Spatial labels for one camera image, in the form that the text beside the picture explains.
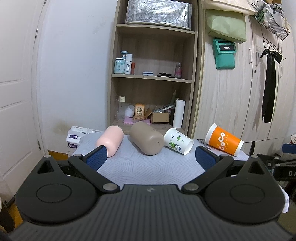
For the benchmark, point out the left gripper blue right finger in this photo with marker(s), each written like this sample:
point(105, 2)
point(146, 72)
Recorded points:
point(215, 167)

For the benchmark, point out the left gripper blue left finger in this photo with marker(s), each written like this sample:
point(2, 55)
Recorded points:
point(88, 165)

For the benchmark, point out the white floral paper cup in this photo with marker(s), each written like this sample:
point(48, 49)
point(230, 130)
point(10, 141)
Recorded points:
point(178, 142)

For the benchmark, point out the orange coco paper cup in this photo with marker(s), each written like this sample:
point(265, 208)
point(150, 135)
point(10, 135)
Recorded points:
point(223, 140)

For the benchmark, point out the pink cylindrical cup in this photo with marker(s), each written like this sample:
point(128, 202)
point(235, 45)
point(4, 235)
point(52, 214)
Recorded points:
point(111, 139)

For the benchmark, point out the taupe cylindrical cup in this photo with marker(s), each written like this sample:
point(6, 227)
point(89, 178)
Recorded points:
point(146, 138)

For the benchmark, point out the white small cup on shelf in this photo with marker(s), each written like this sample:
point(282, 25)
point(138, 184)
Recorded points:
point(129, 111)

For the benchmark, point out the white purple tissue pack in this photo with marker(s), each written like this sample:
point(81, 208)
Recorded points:
point(74, 136)

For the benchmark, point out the grey patterned table cloth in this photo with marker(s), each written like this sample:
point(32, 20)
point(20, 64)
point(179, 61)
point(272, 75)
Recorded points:
point(131, 166)

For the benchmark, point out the pink flat pad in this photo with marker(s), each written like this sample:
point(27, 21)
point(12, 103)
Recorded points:
point(131, 121)

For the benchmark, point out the white paper towel roll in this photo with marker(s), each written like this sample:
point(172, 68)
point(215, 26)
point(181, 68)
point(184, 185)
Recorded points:
point(179, 113)

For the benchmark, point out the light wood wardrobe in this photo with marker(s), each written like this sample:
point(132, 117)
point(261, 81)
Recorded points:
point(233, 98)

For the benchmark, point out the clear bottle cream cap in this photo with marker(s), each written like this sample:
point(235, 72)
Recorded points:
point(121, 108)

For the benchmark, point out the small brown cardboard box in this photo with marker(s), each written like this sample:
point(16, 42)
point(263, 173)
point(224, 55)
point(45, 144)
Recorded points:
point(155, 117)

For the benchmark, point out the small floral tan box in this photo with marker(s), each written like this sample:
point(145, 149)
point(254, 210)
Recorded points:
point(139, 112)

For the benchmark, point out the small pink bottle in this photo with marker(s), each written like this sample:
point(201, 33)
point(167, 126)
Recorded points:
point(178, 70)

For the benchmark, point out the black flat item on shelf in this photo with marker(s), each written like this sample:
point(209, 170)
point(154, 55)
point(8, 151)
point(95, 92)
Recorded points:
point(164, 75)

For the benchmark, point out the wooden open shelf unit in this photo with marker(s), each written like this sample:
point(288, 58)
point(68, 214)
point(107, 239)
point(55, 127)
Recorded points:
point(155, 49)

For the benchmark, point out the teal label white bottle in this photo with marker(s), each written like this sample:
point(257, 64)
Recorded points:
point(119, 63)

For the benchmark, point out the white tube bottle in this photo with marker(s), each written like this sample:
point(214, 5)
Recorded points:
point(128, 63)

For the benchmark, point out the flat white tin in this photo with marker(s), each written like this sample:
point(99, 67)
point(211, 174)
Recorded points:
point(147, 73)

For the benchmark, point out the black ribbon bow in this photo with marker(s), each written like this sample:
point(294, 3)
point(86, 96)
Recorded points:
point(270, 84)

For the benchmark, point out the teal redmi pouch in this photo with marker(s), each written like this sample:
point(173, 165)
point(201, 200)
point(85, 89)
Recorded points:
point(224, 54)

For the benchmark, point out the green padded bag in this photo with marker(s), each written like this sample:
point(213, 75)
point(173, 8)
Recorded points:
point(226, 25)

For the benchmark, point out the white panel door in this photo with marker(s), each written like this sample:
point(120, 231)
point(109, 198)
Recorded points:
point(21, 141)

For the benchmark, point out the black wire basket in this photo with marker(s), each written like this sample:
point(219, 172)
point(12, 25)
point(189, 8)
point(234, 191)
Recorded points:
point(272, 17)

